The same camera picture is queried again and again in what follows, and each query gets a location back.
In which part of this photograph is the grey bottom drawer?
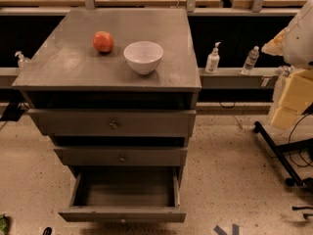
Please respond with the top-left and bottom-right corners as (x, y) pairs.
(59, 166), (186, 223)

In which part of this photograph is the grey drawer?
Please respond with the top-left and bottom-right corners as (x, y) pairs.
(54, 147), (187, 166)
(59, 166), (186, 223)
(28, 109), (196, 137)

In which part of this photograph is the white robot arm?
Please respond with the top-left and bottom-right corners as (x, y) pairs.
(261, 0), (313, 70)

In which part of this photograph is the grey wooden drawer cabinet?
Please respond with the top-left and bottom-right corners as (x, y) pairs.
(13, 9), (201, 175)

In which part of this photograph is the grey middle drawer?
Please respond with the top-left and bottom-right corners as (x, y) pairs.
(54, 147), (187, 166)

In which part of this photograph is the grey top drawer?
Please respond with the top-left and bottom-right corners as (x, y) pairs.
(28, 109), (196, 137)

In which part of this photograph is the white ceramic bowl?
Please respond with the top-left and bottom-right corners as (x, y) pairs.
(123, 41), (163, 74)

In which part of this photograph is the white pump lotion bottle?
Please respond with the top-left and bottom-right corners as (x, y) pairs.
(205, 42), (220, 73)

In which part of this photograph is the red apple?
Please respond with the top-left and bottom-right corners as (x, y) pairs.
(92, 31), (114, 53)

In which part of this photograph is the clear plastic water bottle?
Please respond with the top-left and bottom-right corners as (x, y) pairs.
(242, 46), (259, 75)

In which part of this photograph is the yellow foam padding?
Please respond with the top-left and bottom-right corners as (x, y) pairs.
(269, 70), (313, 129)

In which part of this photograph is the clear pump bottle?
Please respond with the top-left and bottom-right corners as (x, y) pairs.
(15, 51), (30, 70)

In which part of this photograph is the black wheeled stand base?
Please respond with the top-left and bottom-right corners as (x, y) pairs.
(253, 121), (313, 189)

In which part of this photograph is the green object at edge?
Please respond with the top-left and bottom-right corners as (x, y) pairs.
(0, 214), (8, 235)

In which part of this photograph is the black cable on floor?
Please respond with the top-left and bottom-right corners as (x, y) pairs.
(288, 113), (313, 168)

